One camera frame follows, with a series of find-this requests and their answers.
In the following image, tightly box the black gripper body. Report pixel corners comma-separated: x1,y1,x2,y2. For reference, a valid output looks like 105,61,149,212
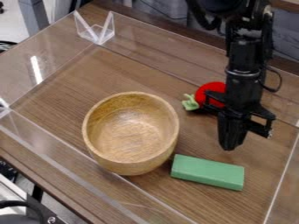
205,91,277,138

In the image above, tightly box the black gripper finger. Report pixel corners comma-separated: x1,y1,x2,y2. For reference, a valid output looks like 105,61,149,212
233,118,249,149
218,112,236,151

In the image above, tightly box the red plush strawberry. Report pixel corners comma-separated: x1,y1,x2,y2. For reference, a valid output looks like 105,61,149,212
182,81,226,111

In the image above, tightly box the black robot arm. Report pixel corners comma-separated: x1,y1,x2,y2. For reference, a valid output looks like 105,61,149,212
186,0,278,151

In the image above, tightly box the green rectangular block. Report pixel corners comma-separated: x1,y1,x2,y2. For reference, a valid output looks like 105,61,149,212
171,154,246,191

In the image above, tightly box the wooden bowl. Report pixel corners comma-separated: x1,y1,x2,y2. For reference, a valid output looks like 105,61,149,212
82,91,181,176

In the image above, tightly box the clear acrylic tray enclosure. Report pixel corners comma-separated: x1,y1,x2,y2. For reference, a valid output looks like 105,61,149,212
0,14,299,224

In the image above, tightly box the black metal bracket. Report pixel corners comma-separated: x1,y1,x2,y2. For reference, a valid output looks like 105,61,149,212
26,195,69,224

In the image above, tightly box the black cable bottom left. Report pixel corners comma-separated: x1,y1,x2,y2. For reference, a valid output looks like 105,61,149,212
0,199,47,224

